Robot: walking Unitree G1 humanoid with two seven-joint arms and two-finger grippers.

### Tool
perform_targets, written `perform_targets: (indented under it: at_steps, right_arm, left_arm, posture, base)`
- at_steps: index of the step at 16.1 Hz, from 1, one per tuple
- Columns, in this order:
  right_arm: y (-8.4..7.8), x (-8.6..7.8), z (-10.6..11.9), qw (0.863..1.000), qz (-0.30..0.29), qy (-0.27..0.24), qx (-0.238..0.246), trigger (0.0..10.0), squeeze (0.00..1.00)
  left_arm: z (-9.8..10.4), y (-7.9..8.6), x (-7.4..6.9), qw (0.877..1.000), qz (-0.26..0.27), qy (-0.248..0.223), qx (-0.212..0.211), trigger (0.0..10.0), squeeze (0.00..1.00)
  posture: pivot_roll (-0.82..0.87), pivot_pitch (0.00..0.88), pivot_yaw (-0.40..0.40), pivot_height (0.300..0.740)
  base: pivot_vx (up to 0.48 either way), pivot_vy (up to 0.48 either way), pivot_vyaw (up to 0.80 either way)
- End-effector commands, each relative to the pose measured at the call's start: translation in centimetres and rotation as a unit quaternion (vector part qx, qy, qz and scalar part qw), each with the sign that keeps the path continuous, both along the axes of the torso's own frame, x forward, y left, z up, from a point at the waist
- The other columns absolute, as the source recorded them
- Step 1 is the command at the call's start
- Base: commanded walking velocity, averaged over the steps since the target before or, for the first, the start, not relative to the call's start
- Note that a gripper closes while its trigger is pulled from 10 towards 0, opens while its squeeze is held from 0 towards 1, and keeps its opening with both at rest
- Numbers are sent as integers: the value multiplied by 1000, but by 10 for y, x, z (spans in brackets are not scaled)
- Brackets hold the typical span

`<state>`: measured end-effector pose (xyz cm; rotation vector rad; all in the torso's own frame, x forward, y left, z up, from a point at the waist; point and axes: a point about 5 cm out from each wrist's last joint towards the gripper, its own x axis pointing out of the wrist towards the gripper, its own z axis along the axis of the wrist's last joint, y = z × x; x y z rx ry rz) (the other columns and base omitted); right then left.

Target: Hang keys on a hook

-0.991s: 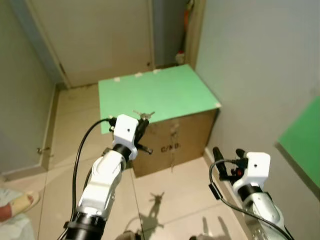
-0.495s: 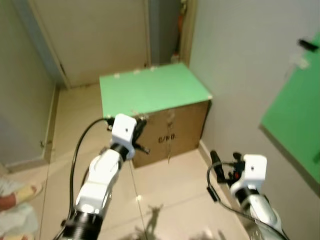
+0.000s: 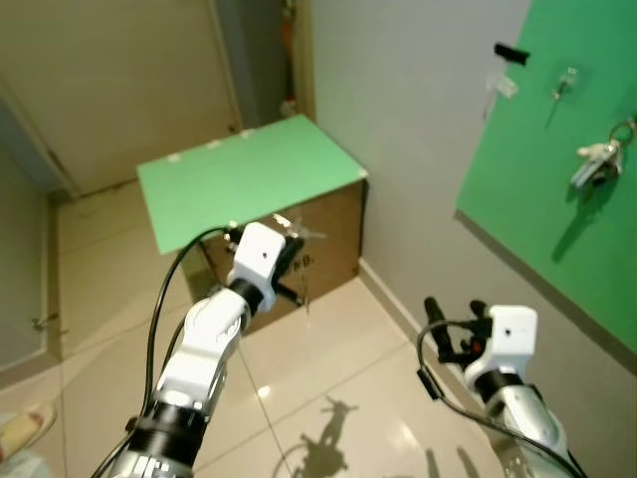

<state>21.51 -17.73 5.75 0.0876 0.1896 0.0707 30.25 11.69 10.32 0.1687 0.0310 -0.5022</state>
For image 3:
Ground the brown cardboard box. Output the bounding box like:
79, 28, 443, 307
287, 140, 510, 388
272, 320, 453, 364
197, 179, 365, 336

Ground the green sheet on box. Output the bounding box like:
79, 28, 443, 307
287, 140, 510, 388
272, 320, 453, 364
135, 114, 368, 256

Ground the key bunch with white charm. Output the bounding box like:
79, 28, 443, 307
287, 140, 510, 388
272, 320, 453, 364
569, 120, 636, 191

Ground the clear tape piece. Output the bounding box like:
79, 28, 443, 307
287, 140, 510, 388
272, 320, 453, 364
487, 74, 520, 99

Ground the beige room door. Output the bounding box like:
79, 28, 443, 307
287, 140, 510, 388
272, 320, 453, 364
0, 0, 242, 197

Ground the metal door latch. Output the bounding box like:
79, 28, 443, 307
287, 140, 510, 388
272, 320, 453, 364
29, 313, 62, 336

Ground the black tape strip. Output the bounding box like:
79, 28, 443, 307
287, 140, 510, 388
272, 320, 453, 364
494, 42, 531, 67

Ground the grey door leaf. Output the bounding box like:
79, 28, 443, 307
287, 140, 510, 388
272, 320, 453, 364
0, 147, 53, 371

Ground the beige slipper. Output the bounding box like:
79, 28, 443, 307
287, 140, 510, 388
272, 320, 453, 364
0, 402, 58, 465

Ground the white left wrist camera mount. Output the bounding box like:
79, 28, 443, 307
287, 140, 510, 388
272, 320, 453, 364
230, 221, 293, 291

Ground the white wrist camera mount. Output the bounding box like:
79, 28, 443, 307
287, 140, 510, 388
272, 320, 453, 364
465, 305, 539, 386
230, 221, 293, 291

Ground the beige wall baseboard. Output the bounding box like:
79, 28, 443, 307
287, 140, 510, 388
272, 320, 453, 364
355, 257, 481, 391

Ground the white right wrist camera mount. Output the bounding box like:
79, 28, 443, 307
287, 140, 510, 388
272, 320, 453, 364
465, 305, 539, 386

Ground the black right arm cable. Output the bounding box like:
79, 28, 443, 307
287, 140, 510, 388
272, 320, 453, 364
415, 318, 588, 478

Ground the green board on wall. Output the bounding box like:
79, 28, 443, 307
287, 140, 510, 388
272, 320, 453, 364
455, 0, 637, 357

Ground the brown wooden door frame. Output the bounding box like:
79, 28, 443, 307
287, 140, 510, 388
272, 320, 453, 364
282, 0, 302, 117

